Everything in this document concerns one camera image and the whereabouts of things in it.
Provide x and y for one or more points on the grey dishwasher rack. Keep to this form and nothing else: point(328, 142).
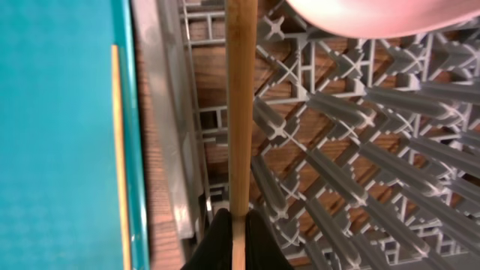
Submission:
point(364, 152)

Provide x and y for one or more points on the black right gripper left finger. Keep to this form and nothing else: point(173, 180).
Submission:
point(215, 250)

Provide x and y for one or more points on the large pink plate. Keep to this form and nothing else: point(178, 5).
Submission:
point(384, 18)

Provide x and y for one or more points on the teal plastic tray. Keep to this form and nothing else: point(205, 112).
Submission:
point(59, 195)

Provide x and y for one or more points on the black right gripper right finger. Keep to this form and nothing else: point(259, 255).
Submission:
point(261, 250)

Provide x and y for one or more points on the wooden chopstick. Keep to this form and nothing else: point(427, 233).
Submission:
point(241, 41)
point(118, 124)

